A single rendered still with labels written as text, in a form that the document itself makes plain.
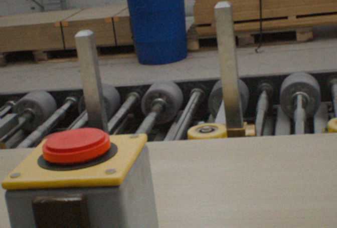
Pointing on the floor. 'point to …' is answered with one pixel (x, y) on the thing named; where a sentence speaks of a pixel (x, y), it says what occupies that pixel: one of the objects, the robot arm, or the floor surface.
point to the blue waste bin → (158, 20)
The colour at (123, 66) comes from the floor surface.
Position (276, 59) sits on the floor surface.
